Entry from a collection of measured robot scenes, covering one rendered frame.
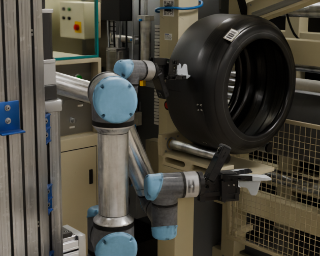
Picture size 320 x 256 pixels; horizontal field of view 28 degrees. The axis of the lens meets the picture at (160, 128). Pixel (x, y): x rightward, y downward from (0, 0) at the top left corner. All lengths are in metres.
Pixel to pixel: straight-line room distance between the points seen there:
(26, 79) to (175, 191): 0.53
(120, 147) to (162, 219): 0.25
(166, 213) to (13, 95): 0.55
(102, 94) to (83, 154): 1.45
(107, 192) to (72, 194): 1.36
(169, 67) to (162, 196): 0.78
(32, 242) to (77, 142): 1.14
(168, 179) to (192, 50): 0.92
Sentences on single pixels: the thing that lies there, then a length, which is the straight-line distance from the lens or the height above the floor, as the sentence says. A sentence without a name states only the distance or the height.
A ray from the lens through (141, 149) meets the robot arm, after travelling 1.89.
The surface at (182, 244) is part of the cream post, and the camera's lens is 3.18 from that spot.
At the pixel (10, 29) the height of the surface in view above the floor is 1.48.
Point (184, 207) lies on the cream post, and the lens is 3.12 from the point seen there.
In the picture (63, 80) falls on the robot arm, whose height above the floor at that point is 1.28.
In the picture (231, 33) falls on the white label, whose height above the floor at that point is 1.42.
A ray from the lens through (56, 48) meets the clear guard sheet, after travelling 2.97.
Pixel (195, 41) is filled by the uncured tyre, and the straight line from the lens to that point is 2.63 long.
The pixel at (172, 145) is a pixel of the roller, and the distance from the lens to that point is 2.89.
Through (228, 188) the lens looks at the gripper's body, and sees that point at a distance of 1.86.
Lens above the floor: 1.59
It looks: 12 degrees down
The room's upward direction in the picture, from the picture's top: 1 degrees clockwise
